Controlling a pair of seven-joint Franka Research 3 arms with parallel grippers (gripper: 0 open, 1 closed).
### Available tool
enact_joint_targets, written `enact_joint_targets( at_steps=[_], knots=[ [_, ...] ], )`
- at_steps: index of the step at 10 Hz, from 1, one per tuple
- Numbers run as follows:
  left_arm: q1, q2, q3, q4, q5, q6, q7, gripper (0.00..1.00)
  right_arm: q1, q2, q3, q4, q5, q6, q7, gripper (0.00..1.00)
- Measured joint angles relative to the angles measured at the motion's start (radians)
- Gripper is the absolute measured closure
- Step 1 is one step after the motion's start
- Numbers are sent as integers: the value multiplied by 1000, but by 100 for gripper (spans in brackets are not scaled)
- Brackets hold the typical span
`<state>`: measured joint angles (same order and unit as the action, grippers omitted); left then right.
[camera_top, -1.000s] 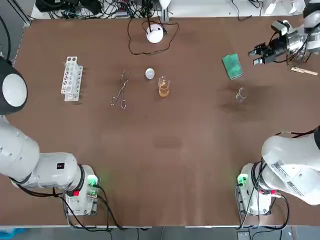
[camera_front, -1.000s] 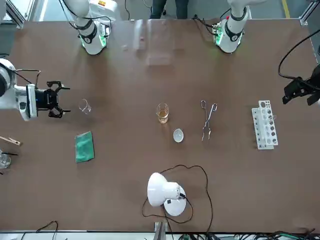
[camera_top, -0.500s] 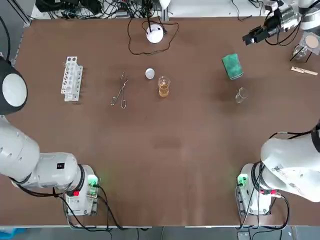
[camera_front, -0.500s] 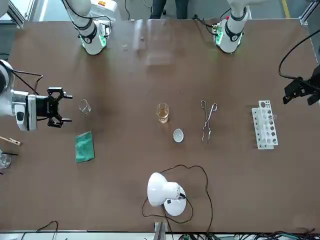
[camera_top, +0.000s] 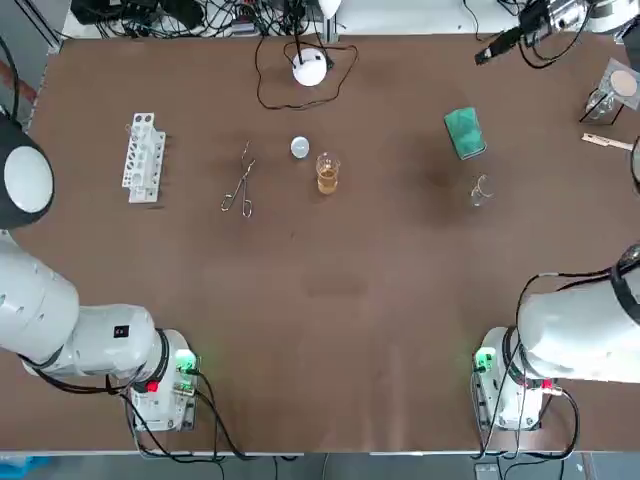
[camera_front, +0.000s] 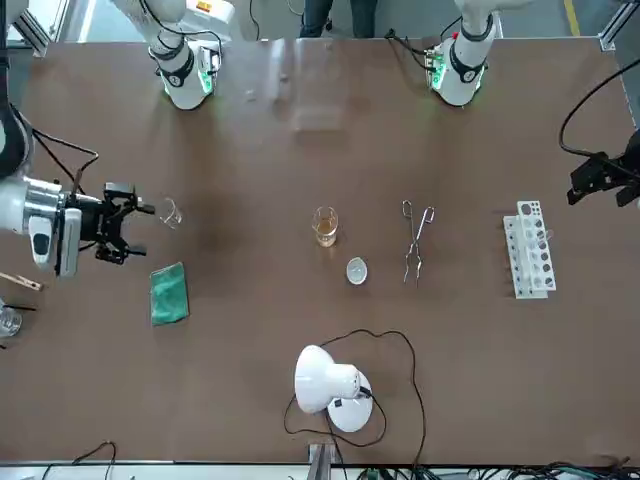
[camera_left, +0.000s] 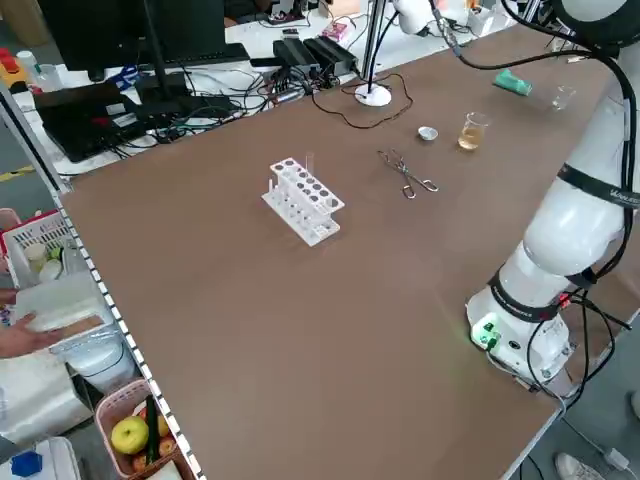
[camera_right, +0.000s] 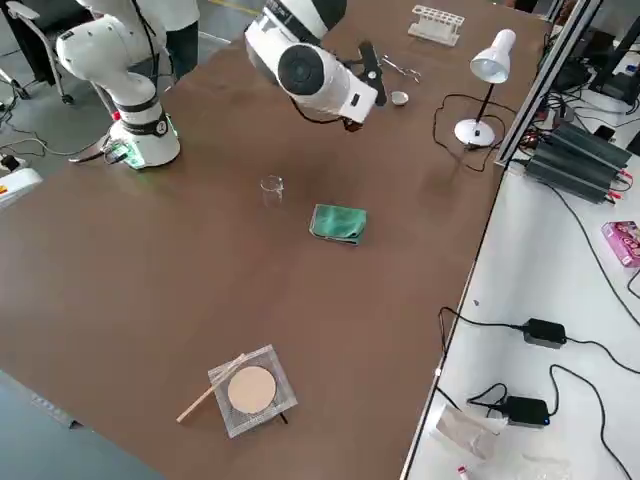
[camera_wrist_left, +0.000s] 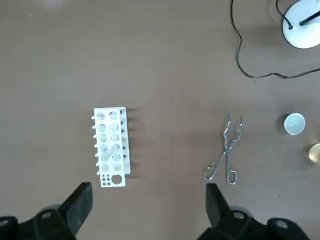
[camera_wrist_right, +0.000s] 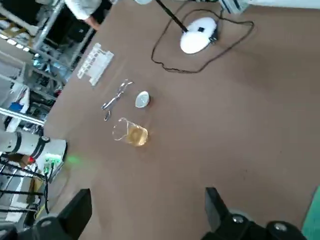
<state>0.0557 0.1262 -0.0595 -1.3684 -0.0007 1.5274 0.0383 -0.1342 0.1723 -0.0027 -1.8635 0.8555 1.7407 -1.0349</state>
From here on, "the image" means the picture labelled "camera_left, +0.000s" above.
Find black lamp cable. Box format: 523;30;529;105
312;73;414;132

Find white side desk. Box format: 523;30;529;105
9;0;531;176

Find clear plastic bottle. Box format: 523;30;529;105
37;63;64;94

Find white test tube rack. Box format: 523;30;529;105
260;158;346;249

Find clear printed glass beaker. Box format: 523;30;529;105
551;84;577;112

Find metal crucible tongs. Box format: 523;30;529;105
377;148;440;200

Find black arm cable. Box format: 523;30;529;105
428;0;639;281

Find aluminium table edge rail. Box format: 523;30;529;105
52;192;207;480

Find white carton box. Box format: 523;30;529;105
467;4;501;36

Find pink plastic basket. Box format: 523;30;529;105
94;378;199;480

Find white desk lamp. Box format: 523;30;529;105
353;0;435;107

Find dark green cucumber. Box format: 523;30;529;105
144;394;161;464

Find green folded cloth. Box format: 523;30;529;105
492;69;534;97

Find aluminium frame post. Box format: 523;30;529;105
0;79;71;194
359;0;390;84

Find green apple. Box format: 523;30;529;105
110;416;150;456

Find pink packet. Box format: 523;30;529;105
321;19;351;41

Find beaker with yellow liquid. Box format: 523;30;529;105
457;111;491;153

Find pink plastic crate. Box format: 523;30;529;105
0;208;77;289

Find blue plastic lid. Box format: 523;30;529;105
9;450;42;476

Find black computer monitor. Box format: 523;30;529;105
39;0;227;101

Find black keyboard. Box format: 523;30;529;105
162;42;251;66

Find black power supply unit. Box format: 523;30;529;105
303;35;360;69
272;38;321;76

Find white plastic bin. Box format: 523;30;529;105
14;273;139;395

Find person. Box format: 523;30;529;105
0;287;66;359
553;389;640;480

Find black base cable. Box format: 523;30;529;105
524;279;634;401

